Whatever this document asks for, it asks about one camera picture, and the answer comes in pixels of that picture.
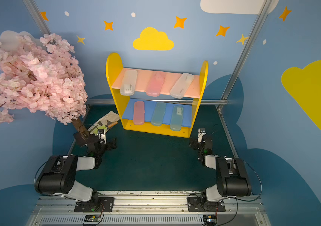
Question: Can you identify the light teal pencil case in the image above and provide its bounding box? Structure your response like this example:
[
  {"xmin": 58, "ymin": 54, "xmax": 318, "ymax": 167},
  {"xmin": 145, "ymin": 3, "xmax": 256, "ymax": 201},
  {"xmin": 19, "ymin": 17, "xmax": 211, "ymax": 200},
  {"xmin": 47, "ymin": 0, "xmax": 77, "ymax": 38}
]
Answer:
[{"xmin": 170, "ymin": 105, "xmax": 184, "ymax": 131}]

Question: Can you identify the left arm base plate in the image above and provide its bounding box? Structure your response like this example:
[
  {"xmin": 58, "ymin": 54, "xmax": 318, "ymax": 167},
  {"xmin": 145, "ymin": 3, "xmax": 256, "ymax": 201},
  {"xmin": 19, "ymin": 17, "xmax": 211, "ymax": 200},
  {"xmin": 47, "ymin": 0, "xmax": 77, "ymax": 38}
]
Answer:
[{"xmin": 74, "ymin": 197, "xmax": 115, "ymax": 213}]

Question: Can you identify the pink translucent pencil case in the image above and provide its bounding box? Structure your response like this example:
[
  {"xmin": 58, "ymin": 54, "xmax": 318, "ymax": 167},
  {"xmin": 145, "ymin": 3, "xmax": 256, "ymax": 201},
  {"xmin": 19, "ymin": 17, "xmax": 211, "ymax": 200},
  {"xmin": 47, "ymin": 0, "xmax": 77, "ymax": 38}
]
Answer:
[{"xmin": 146, "ymin": 71, "xmax": 166, "ymax": 97}]

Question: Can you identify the left circuit board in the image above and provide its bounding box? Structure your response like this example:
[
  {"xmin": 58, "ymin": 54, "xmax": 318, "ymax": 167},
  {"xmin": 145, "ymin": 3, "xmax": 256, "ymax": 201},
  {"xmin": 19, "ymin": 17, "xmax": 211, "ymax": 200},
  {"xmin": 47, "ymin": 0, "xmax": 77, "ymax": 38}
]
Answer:
[{"xmin": 83, "ymin": 215, "xmax": 101, "ymax": 225}]

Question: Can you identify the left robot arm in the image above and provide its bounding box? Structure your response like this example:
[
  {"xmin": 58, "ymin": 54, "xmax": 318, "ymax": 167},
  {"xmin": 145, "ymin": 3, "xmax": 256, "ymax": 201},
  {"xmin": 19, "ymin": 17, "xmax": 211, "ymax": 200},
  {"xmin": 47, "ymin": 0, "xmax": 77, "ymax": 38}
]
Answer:
[{"xmin": 34, "ymin": 138, "xmax": 117, "ymax": 203}]

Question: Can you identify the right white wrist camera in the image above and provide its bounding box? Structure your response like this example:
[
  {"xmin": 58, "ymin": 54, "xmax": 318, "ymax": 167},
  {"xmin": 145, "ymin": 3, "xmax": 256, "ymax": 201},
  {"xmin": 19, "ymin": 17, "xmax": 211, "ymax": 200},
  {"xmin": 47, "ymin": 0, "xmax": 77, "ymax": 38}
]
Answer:
[{"xmin": 197, "ymin": 128, "xmax": 206, "ymax": 143}]

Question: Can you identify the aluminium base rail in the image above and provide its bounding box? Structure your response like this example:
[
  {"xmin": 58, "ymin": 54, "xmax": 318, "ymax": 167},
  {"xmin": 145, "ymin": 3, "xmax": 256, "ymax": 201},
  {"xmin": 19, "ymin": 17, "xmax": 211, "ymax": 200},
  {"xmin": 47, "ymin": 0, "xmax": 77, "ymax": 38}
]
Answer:
[{"xmin": 27, "ymin": 191, "xmax": 270, "ymax": 226}]

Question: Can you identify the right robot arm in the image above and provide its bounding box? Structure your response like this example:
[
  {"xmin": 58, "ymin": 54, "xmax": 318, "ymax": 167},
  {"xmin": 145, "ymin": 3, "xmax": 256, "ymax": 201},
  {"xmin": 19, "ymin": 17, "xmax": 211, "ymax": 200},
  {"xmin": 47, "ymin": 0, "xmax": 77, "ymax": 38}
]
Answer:
[{"xmin": 190, "ymin": 138, "xmax": 252, "ymax": 202}]

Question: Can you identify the right circuit board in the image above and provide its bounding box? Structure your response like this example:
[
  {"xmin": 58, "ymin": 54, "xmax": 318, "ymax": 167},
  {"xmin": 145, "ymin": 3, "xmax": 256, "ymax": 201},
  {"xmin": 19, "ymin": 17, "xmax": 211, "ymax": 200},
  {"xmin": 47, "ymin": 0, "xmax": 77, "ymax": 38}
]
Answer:
[{"xmin": 202, "ymin": 215, "xmax": 217, "ymax": 226}]

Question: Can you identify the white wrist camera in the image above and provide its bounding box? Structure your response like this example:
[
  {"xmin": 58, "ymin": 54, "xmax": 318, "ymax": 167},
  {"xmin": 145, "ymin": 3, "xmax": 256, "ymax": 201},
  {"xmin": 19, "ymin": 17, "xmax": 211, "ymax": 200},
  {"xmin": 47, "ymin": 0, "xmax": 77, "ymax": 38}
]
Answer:
[
  {"xmin": 97, "ymin": 129, "xmax": 107, "ymax": 144},
  {"xmin": 197, "ymin": 128, "xmax": 206, "ymax": 143}
]

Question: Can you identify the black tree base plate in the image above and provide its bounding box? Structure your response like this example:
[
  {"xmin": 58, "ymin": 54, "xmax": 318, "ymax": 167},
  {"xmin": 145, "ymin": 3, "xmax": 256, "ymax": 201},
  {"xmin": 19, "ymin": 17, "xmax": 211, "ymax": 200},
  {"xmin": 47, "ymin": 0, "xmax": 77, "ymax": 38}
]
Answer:
[{"xmin": 73, "ymin": 132, "xmax": 87, "ymax": 147}]

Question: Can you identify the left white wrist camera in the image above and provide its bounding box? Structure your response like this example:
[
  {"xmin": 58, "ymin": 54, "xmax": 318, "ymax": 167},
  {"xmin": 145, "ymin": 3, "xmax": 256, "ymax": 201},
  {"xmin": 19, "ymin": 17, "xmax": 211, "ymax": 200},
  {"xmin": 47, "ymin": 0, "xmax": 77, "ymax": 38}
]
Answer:
[{"xmin": 97, "ymin": 129, "xmax": 107, "ymax": 144}]

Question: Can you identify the small pink pencil case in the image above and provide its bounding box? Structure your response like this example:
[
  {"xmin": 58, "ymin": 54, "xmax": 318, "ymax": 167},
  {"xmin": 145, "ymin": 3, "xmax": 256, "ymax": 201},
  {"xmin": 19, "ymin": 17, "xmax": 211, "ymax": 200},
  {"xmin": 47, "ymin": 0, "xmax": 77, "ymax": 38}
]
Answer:
[{"xmin": 133, "ymin": 101, "xmax": 145, "ymax": 125}]

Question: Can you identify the clear white pencil case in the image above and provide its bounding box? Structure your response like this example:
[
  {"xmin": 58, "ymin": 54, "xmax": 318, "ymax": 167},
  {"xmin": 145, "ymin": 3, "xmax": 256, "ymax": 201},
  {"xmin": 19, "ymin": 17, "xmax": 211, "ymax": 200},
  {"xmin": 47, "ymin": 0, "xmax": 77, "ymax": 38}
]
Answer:
[{"xmin": 170, "ymin": 73, "xmax": 194, "ymax": 99}]

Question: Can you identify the wooden handled tool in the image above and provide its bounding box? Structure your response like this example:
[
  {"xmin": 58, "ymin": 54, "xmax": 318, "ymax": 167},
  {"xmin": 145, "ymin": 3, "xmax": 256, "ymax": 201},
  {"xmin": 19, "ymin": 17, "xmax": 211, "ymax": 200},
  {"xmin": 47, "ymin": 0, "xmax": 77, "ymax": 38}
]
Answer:
[{"xmin": 107, "ymin": 121, "xmax": 118, "ymax": 129}]

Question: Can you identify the pink cherry blossom tree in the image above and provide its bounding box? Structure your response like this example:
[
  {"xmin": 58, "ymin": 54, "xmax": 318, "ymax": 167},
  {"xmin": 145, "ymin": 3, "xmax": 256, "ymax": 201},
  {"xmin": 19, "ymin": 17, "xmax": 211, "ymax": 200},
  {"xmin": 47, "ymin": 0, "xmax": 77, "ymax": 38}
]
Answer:
[{"xmin": 0, "ymin": 34, "xmax": 88, "ymax": 125}]

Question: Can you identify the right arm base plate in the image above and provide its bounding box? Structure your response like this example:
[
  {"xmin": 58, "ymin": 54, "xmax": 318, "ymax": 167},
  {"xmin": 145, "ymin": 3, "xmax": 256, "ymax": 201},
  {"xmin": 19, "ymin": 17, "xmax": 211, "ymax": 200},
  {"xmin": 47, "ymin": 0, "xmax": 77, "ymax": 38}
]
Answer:
[{"xmin": 187, "ymin": 196, "xmax": 226, "ymax": 212}]

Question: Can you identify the circuit board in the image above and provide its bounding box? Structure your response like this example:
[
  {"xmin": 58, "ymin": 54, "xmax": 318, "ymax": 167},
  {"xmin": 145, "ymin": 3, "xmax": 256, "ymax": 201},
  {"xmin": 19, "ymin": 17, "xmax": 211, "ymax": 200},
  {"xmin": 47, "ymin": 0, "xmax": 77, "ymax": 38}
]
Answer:
[
  {"xmin": 202, "ymin": 215, "xmax": 217, "ymax": 226},
  {"xmin": 83, "ymin": 215, "xmax": 101, "ymax": 225}
]

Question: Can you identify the frosted white pencil case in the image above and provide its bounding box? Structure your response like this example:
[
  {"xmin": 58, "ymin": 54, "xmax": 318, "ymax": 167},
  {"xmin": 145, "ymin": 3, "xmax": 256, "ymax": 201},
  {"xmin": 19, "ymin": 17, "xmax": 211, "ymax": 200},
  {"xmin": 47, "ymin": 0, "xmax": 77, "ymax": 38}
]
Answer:
[{"xmin": 120, "ymin": 70, "xmax": 138, "ymax": 96}]

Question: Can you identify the teal green pencil case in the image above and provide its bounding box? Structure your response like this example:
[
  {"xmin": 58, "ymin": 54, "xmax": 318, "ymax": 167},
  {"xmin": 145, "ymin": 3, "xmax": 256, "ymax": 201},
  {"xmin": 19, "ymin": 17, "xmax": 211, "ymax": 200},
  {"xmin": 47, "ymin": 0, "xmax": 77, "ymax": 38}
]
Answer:
[{"xmin": 151, "ymin": 102, "xmax": 167, "ymax": 126}]

